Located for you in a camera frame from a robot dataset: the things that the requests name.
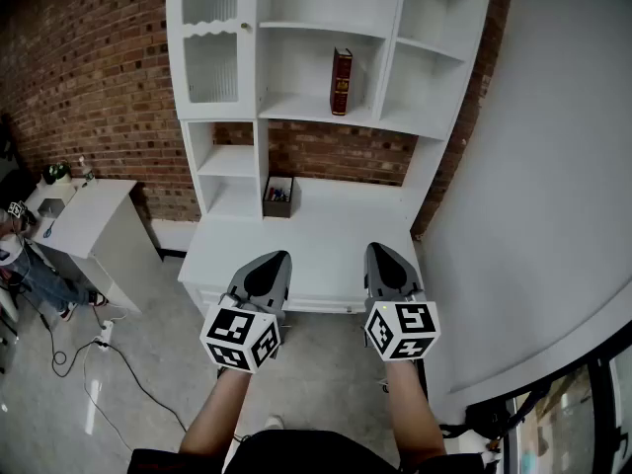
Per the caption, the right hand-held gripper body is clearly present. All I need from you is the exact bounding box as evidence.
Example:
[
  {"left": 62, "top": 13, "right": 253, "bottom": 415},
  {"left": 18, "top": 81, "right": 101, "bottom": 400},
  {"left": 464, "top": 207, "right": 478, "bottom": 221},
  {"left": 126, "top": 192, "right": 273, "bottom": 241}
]
[{"left": 363, "top": 283, "right": 440, "bottom": 363}]

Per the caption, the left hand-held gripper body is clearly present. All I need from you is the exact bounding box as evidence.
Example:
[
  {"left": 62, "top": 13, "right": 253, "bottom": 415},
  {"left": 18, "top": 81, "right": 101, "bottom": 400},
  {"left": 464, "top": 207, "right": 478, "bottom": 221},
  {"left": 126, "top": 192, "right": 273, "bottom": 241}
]
[{"left": 199, "top": 286, "right": 290, "bottom": 375}]

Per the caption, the dark red hardcover book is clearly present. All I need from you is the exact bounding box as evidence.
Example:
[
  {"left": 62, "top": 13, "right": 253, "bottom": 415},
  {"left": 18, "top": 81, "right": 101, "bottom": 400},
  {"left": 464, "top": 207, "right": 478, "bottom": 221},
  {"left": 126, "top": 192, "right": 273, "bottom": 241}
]
[{"left": 329, "top": 46, "right": 354, "bottom": 117}]

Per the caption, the person's left forearm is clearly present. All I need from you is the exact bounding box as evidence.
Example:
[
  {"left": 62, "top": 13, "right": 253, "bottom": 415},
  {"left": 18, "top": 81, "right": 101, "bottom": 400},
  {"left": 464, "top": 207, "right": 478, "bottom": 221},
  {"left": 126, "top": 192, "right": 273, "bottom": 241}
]
[{"left": 180, "top": 367, "right": 253, "bottom": 456}]

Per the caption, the person's right forearm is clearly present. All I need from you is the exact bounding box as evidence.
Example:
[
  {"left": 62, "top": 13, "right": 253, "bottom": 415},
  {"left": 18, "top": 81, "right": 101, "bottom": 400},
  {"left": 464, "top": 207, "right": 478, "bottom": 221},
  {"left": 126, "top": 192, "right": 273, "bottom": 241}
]
[{"left": 384, "top": 357, "right": 448, "bottom": 463}]

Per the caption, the white shelf cabinet with desk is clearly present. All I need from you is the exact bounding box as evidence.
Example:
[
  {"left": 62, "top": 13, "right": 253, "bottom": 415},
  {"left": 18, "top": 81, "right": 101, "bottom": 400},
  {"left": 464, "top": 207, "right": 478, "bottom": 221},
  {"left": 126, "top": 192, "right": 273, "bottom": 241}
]
[{"left": 165, "top": 0, "right": 493, "bottom": 315}]

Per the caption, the brown pen holder box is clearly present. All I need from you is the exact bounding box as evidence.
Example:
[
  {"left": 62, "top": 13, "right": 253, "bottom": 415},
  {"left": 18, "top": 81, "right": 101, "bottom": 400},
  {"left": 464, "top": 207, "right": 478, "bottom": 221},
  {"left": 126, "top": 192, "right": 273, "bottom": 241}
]
[{"left": 262, "top": 175, "right": 296, "bottom": 219}]

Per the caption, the black bag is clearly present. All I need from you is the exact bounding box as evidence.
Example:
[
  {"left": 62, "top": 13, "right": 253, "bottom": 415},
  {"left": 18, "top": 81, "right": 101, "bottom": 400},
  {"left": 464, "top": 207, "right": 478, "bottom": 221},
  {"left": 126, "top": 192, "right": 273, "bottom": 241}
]
[{"left": 438, "top": 397, "right": 514, "bottom": 448}]

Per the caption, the person's black clothing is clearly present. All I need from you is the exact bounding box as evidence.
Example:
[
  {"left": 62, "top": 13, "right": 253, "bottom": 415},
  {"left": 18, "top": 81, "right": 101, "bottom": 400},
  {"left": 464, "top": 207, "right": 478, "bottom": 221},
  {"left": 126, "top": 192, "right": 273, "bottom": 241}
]
[{"left": 126, "top": 429, "right": 488, "bottom": 474}]

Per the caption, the white side table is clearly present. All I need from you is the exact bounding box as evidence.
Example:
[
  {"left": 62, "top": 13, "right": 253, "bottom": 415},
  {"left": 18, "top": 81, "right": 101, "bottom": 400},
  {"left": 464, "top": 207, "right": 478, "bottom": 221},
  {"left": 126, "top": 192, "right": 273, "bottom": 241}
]
[{"left": 24, "top": 178, "right": 164, "bottom": 315}]

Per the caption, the black framed glass door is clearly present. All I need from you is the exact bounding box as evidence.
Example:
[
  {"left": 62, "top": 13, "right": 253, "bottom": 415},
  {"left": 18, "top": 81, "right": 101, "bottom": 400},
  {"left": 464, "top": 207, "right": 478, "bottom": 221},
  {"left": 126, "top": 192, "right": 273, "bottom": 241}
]
[{"left": 466, "top": 346, "right": 632, "bottom": 474}]

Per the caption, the grey metal box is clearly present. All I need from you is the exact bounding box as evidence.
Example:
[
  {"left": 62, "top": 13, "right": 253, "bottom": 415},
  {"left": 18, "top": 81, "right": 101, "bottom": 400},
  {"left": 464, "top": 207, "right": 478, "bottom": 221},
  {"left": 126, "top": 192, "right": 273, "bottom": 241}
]
[{"left": 37, "top": 197, "right": 66, "bottom": 219}]

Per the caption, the green potted plant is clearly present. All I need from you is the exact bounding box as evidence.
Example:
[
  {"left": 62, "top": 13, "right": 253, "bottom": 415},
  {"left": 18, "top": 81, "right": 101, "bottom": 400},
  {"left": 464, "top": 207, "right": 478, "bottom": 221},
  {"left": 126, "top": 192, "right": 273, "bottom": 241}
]
[{"left": 42, "top": 160, "right": 71, "bottom": 186}]

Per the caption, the white ribbed glass cabinet door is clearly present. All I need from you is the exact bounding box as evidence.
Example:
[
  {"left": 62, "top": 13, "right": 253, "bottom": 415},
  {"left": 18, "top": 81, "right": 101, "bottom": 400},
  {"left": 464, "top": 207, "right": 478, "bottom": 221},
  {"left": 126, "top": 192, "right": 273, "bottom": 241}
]
[{"left": 166, "top": 0, "right": 258, "bottom": 120}]

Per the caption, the long black cable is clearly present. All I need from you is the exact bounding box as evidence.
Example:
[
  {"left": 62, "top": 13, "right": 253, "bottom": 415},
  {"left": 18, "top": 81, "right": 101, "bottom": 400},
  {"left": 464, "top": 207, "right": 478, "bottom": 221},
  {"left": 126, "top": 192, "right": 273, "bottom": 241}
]
[{"left": 101, "top": 343, "right": 188, "bottom": 434}]

